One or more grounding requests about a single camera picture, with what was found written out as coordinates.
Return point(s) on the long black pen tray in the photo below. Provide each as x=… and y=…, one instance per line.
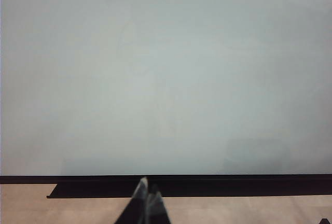
x=90, y=190

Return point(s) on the white glass whiteboard black frame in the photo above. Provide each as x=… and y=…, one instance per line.
x=155, y=78

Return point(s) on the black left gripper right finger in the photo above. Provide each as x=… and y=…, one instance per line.
x=157, y=208

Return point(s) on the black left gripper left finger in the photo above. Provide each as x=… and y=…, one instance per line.
x=135, y=203

